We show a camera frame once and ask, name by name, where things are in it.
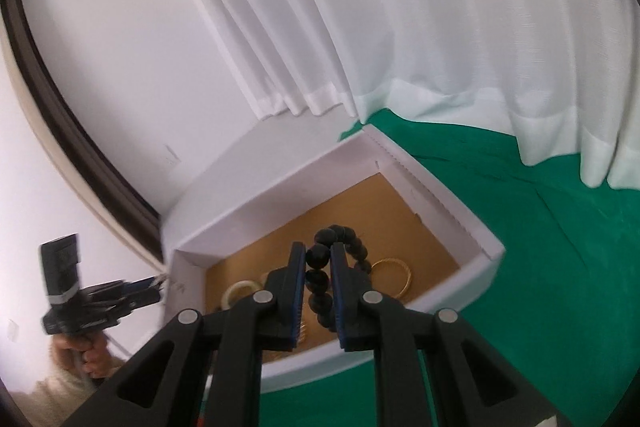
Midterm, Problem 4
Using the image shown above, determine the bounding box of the white jade bangle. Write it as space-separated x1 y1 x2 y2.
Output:
220 280 262 311

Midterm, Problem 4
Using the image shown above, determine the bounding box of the gold ribbed bangle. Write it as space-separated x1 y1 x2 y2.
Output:
371 258 412 299

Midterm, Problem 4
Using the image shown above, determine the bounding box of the black bead bracelet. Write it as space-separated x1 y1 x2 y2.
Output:
304 223 373 334

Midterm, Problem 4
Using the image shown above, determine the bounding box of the person's left hand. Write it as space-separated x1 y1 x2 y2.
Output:
51 332 124 379

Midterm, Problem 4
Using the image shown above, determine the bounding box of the green cloth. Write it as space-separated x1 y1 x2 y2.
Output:
259 107 640 427

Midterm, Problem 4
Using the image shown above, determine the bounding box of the white cardboard box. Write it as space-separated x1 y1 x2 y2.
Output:
160 123 507 394

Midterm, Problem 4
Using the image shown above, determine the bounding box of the white curtain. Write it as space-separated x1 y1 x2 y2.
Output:
193 0 639 188

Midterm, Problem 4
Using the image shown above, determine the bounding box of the dark door frame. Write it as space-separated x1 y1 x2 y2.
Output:
1 0 164 263

